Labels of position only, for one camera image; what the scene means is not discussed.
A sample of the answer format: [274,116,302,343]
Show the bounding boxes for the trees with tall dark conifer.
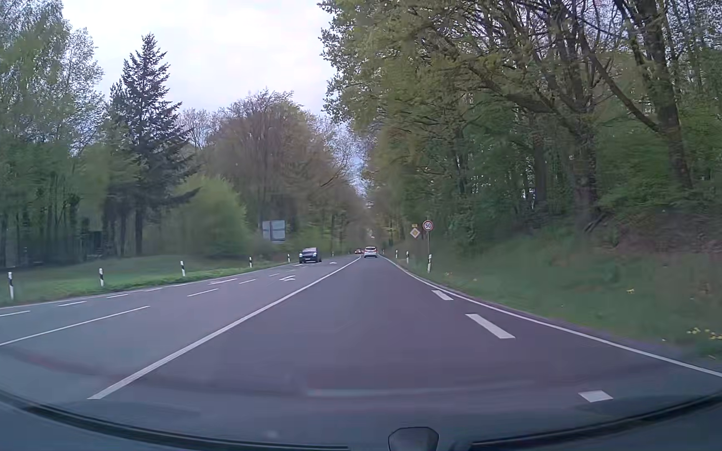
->
[0,0,374,273]

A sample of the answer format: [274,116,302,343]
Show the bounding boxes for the grass verge with bank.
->
[381,213,722,367]

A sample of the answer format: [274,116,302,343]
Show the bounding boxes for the flat grass verge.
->
[0,252,302,312]

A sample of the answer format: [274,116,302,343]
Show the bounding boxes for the car's own bonnet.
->
[0,375,722,451]

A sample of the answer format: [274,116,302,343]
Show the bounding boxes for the grey asphalt road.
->
[0,253,722,414]

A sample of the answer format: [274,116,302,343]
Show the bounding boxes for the round and diamond road sign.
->
[409,220,435,256]

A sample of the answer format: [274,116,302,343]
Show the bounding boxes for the row of marker posts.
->
[8,253,292,301]

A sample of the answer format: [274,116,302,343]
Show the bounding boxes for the road markings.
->
[0,255,722,403]

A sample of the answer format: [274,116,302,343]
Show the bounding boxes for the wood of leafy trees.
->
[320,0,722,251]

